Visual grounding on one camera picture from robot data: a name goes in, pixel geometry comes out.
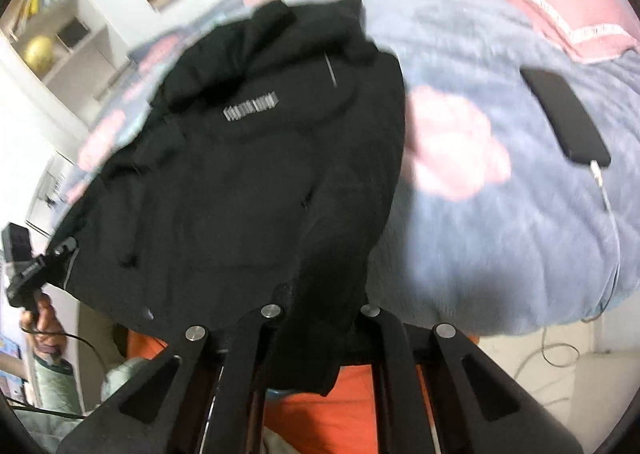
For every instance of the grey floral blanket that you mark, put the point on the grey floral blanket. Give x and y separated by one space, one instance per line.
475 259

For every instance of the black box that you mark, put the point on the black box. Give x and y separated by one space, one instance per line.
74 33

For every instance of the person's left hand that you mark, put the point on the person's left hand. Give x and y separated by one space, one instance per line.
47 334

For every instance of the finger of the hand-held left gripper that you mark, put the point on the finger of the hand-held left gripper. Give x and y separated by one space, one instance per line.
65 251

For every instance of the black hooded jacket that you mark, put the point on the black hooded jacket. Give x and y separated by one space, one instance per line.
225 184

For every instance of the person's orange clothing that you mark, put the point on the person's orange clothing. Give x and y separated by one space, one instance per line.
310 409

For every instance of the person's left forearm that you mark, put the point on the person's left forearm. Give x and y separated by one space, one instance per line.
55 394

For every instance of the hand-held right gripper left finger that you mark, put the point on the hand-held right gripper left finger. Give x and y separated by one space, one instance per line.
250 359

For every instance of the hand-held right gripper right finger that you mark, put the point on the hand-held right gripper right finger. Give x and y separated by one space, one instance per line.
395 359

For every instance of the yellow ball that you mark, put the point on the yellow ball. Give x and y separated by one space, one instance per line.
40 54

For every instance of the colourful wall poster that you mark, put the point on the colourful wall poster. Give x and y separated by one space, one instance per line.
10 369

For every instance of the white bookshelf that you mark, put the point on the white bookshelf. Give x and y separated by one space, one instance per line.
100 49

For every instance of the black smartphone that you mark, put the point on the black smartphone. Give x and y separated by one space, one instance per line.
565 114

